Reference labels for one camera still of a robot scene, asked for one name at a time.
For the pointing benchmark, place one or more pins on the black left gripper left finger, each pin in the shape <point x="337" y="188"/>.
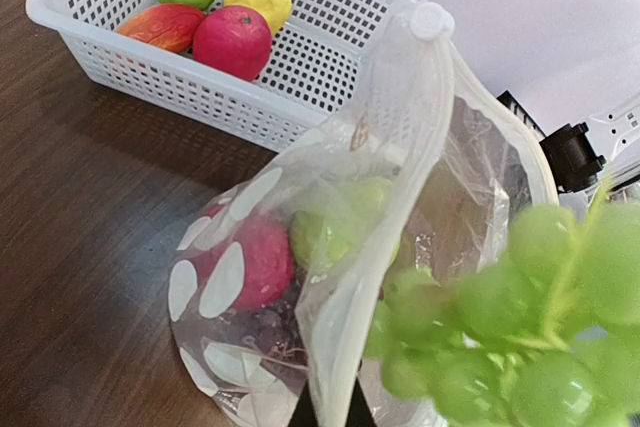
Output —
<point x="304" y="412"/>

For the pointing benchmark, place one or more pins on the green fake pear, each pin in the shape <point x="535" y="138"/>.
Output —
<point x="334" y="218"/>

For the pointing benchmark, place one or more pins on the red fake apple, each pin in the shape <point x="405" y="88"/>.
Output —
<point x="235" y="40"/>

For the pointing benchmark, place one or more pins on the white perforated plastic basket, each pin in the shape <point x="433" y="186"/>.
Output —
<point x="312" y="71"/>

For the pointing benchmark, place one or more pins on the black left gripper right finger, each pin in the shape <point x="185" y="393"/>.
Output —
<point x="359" y="413"/>

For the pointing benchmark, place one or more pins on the red orange fake mango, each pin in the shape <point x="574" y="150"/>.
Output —
<point x="170" y="27"/>

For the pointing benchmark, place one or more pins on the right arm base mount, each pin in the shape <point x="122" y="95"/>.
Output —
<point x="573" y="161"/>

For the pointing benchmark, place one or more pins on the green fake grapes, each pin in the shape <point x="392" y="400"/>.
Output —
<point x="546" y="335"/>

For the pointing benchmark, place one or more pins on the clear zip top bag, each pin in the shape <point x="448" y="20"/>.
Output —
<point x="462" y="165"/>

